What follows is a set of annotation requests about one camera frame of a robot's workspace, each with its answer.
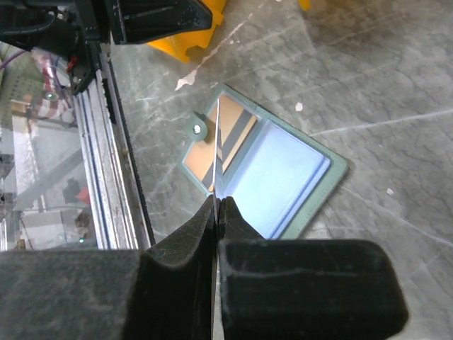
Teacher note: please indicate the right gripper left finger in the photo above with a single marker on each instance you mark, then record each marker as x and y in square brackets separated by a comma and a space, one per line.
[165, 292]

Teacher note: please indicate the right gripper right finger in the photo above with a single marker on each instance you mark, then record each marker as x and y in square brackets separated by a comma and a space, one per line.
[304, 289]

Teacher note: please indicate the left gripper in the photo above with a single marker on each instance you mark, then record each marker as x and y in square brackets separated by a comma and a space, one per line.
[73, 30]

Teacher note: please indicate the yellow bin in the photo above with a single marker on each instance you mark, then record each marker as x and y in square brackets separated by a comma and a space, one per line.
[304, 4]
[177, 45]

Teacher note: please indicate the gold card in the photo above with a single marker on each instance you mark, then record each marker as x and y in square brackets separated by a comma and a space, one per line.
[236, 124]

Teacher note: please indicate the silver card with stripe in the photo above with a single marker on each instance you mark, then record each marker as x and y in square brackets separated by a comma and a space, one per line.
[217, 189]

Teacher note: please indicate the aluminium rail frame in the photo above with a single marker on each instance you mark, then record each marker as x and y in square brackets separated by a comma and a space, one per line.
[68, 176]

